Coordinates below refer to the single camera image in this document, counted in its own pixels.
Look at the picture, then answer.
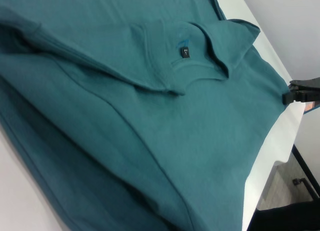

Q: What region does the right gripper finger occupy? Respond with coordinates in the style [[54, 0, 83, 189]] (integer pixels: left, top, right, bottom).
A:
[[282, 89, 320, 105], [288, 76, 320, 90]]

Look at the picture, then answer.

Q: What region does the teal blue printed t-shirt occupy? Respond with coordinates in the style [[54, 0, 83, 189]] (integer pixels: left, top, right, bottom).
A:
[[0, 0, 289, 231]]

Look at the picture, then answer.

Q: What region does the black bulky floor object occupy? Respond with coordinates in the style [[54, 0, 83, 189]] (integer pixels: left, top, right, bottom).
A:
[[246, 200, 320, 231]]

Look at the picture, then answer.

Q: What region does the black metal frame bar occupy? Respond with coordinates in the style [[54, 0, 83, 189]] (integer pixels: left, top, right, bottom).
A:
[[291, 143, 320, 205]]

